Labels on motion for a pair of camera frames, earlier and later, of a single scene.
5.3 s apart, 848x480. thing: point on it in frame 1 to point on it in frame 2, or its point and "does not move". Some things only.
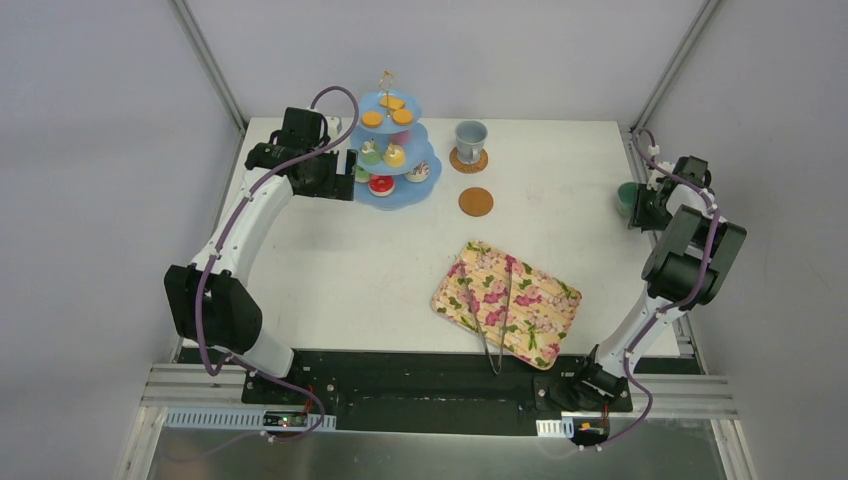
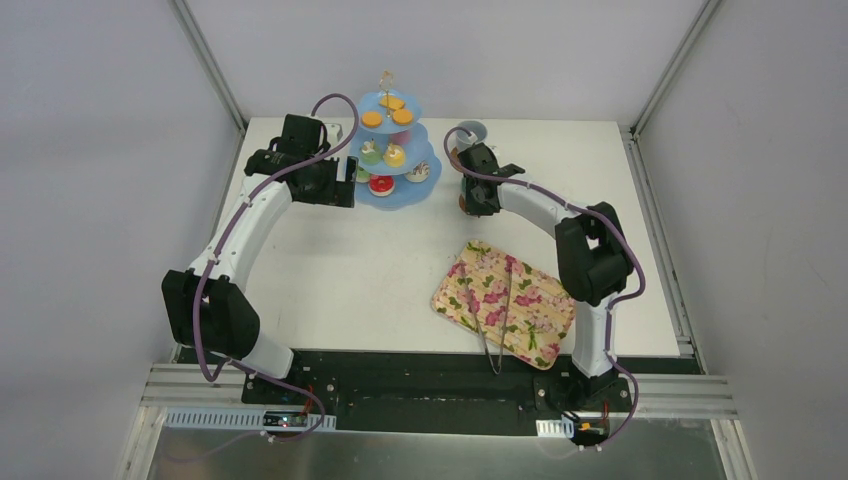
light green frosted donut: (361, 175) does not move
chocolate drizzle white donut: (419, 174) does not move
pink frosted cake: (400, 138) does not move
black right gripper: (638, 208) to (477, 201)
